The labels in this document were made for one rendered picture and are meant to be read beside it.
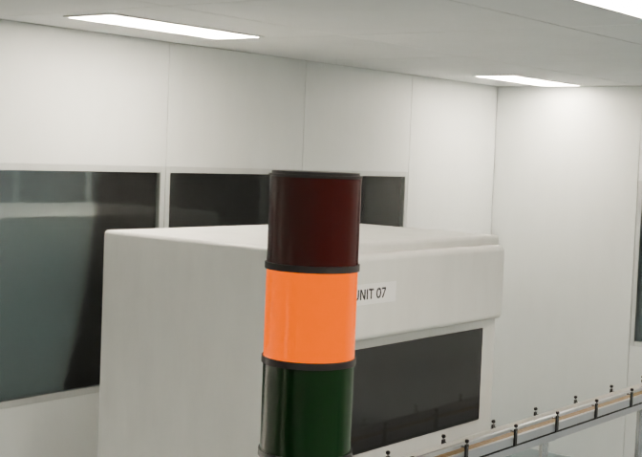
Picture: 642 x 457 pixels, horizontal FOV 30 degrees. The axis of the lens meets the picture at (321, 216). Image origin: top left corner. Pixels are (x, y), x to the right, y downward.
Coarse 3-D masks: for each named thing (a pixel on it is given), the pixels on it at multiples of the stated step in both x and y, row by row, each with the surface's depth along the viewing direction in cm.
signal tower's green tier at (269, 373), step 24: (264, 384) 63; (288, 384) 62; (312, 384) 62; (336, 384) 62; (264, 408) 63; (288, 408) 62; (312, 408) 62; (336, 408) 62; (264, 432) 63; (288, 432) 62; (312, 432) 62; (336, 432) 62; (288, 456) 62; (312, 456) 62; (336, 456) 63
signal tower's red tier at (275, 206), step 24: (288, 192) 62; (312, 192) 61; (336, 192) 61; (360, 192) 63; (288, 216) 62; (312, 216) 61; (336, 216) 62; (288, 240) 62; (312, 240) 61; (336, 240) 62; (288, 264) 62; (312, 264) 61; (336, 264) 62
